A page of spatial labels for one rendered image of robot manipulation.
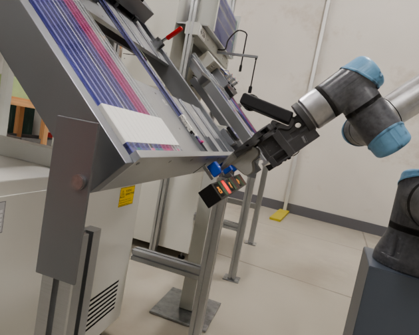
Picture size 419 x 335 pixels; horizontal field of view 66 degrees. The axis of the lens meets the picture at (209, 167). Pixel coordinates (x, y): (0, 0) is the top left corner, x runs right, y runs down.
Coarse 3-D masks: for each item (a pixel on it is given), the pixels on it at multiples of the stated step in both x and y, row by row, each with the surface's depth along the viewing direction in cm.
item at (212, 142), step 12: (144, 84) 66; (156, 96) 69; (156, 108) 63; (168, 108) 71; (180, 108) 81; (192, 108) 94; (168, 120) 65; (180, 120) 73; (192, 120) 83; (204, 120) 98; (180, 132) 67; (204, 132) 87; (180, 144) 62; (192, 144) 69; (204, 144) 79; (216, 144) 91
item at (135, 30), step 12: (84, 0) 68; (108, 0) 88; (96, 12) 70; (120, 12) 92; (108, 24) 72; (132, 24) 96; (108, 36) 83; (120, 36) 79; (132, 36) 86; (144, 36) 100; (144, 48) 89
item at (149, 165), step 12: (132, 156) 38; (144, 156) 38; (156, 156) 42; (168, 156) 45; (180, 156) 50; (192, 156) 56; (204, 156) 63; (216, 156) 73; (132, 168) 39; (144, 168) 43; (156, 168) 47; (168, 168) 52; (180, 168) 59; (192, 168) 67; (120, 180) 41; (132, 180) 45; (144, 180) 49
